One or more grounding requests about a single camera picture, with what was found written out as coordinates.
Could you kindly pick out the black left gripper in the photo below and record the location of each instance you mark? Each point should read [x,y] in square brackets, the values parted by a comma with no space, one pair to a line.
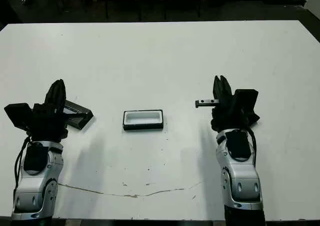
[47,125]

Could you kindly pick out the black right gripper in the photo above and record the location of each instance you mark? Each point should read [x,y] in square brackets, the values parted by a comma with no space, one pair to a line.
[225,115]

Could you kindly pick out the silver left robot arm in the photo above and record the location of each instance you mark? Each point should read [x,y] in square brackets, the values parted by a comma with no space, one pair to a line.
[32,186]

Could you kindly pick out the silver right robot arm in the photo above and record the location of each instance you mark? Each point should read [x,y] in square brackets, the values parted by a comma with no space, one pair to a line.
[240,181]

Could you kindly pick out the black box lid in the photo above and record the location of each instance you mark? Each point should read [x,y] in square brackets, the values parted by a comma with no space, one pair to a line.
[80,118]

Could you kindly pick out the black box with white insert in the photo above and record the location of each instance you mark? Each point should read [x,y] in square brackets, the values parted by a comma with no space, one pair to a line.
[142,117]

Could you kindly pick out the black metal chair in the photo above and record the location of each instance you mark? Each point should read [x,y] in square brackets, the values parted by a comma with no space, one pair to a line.
[106,5]
[199,5]

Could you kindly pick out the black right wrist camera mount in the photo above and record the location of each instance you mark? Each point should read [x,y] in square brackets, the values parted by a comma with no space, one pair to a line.
[246,97]

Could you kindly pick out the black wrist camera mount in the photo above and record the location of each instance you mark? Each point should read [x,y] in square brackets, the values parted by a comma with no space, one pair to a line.
[17,115]
[246,97]

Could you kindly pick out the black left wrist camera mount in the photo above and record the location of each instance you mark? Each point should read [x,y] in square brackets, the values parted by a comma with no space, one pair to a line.
[17,115]

